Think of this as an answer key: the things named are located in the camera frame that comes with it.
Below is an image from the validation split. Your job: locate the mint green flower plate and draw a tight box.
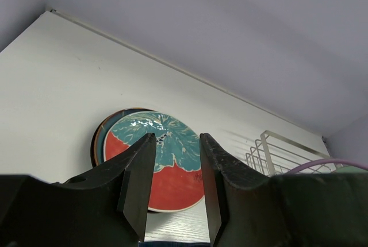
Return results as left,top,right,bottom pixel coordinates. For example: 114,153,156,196
333,165,367,173

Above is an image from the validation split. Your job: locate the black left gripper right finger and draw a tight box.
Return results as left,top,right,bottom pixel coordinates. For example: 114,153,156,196
200,133,367,246

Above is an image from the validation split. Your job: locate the wire dish rack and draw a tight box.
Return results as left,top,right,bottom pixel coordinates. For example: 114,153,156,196
244,130,331,176

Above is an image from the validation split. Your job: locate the brown striped rim plate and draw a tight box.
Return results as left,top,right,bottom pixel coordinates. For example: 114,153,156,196
90,107,153,215

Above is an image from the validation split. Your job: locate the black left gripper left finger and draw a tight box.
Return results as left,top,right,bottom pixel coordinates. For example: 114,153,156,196
1,133,156,246

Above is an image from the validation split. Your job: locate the red and teal plate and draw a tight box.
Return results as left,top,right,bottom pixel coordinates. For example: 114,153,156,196
91,108,204,213

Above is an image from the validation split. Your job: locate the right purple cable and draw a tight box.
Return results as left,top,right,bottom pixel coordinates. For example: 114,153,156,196
283,158,368,175

